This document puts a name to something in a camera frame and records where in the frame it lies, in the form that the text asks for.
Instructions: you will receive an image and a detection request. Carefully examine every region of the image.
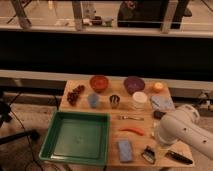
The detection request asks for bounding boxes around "black eraser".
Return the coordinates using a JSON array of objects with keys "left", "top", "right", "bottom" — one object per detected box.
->
[{"left": 153, "top": 111, "right": 165, "bottom": 120}]

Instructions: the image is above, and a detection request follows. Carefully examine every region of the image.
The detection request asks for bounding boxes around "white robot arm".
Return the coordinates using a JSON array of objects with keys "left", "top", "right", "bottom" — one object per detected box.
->
[{"left": 154, "top": 104, "right": 213, "bottom": 158}]

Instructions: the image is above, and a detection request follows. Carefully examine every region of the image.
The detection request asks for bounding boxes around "small metal cup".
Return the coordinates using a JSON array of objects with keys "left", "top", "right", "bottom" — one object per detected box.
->
[{"left": 109, "top": 94, "right": 120, "bottom": 108}]

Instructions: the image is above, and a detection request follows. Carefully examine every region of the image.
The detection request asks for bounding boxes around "blue plastic cup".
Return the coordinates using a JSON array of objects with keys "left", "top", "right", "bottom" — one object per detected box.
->
[{"left": 87, "top": 93, "right": 99, "bottom": 108}]

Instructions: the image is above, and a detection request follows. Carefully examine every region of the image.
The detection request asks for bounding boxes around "white paper cup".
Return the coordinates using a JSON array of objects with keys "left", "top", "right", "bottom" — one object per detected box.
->
[{"left": 132, "top": 92, "right": 148, "bottom": 109}]

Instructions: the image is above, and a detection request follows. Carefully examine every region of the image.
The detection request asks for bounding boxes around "orange bowl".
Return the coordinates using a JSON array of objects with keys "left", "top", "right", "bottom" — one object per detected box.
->
[{"left": 89, "top": 75, "right": 109, "bottom": 93}]

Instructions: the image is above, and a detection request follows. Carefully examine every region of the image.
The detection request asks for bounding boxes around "purple bowl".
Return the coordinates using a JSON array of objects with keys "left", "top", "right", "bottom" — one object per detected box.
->
[{"left": 124, "top": 76, "right": 145, "bottom": 95}]

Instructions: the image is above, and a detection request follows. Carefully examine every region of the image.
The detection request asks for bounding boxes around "dark red grape bunch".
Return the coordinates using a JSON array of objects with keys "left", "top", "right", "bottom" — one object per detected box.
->
[{"left": 67, "top": 85, "right": 85, "bottom": 106}]

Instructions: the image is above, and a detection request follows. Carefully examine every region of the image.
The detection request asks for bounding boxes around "red chili pepper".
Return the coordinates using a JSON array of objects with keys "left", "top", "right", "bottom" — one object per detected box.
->
[{"left": 119, "top": 128, "right": 144, "bottom": 136}]

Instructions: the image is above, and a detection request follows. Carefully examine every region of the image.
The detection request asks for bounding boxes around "orange fruit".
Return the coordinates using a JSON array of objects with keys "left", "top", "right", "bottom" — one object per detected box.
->
[{"left": 153, "top": 82, "right": 164, "bottom": 93}]

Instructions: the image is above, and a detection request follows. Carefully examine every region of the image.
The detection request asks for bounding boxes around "green plastic tray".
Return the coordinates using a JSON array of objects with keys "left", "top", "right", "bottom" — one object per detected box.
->
[{"left": 39, "top": 111, "right": 110, "bottom": 166}]

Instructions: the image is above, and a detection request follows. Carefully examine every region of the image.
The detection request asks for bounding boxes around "blue sponge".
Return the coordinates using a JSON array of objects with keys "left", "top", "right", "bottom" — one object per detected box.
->
[{"left": 118, "top": 139, "right": 133, "bottom": 163}]

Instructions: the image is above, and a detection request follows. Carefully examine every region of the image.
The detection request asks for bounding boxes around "black binder clip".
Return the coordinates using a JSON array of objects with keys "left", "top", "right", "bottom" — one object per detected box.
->
[{"left": 141, "top": 146, "right": 156, "bottom": 164}]

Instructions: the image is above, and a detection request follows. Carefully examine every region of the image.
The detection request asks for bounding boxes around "black tripod stand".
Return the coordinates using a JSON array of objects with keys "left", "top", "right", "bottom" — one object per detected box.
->
[{"left": 0, "top": 93, "right": 40, "bottom": 145}]

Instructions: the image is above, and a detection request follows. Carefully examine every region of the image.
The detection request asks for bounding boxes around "black handled peeler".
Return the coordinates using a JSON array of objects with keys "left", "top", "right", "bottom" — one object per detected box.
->
[{"left": 166, "top": 150, "right": 193, "bottom": 164}]

